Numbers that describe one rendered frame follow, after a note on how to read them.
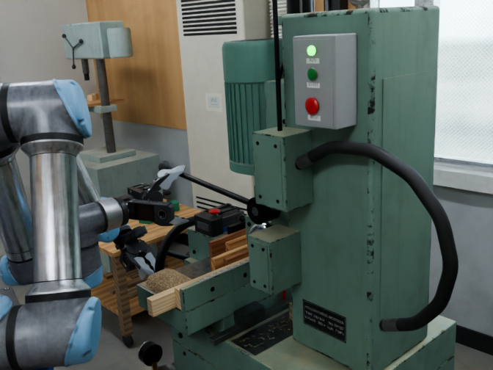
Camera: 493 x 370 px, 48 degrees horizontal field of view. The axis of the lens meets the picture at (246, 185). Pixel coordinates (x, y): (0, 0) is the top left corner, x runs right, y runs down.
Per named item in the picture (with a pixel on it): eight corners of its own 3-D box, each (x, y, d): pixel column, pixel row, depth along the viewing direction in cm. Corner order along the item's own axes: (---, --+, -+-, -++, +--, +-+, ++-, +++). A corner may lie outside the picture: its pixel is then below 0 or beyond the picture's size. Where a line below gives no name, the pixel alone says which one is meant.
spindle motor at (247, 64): (265, 156, 150) (260, 38, 141) (315, 166, 137) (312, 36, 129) (215, 169, 139) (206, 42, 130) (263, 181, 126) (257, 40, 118)
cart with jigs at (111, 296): (166, 276, 354) (156, 179, 336) (225, 304, 313) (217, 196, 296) (71, 315, 311) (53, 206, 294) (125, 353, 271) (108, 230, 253)
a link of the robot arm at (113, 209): (106, 205, 126) (110, 238, 129) (124, 200, 129) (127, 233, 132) (91, 197, 132) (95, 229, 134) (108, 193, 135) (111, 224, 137)
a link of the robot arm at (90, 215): (50, 244, 127) (45, 209, 125) (95, 230, 134) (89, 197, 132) (65, 253, 122) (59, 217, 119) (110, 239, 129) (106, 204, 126)
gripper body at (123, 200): (147, 180, 143) (104, 191, 135) (166, 188, 137) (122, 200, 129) (149, 208, 145) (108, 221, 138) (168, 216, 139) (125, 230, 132)
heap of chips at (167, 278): (169, 272, 144) (169, 259, 143) (202, 288, 133) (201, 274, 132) (139, 284, 138) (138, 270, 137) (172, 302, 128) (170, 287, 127)
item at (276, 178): (282, 194, 119) (279, 125, 115) (314, 202, 113) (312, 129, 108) (253, 204, 114) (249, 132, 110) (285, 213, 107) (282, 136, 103)
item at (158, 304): (314, 242, 158) (314, 229, 157) (319, 244, 156) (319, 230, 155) (148, 314, 123) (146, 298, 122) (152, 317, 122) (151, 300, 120)
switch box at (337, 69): (315, 120, 107) (314, 34, 103) (358, 125, 100) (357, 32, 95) (293, 125, 103) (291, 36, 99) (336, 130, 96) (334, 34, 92)
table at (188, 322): (280, 231, 185) (279, 213, 183) (354, 255, 162) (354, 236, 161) (118, 294, 146) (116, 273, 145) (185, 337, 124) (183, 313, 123)
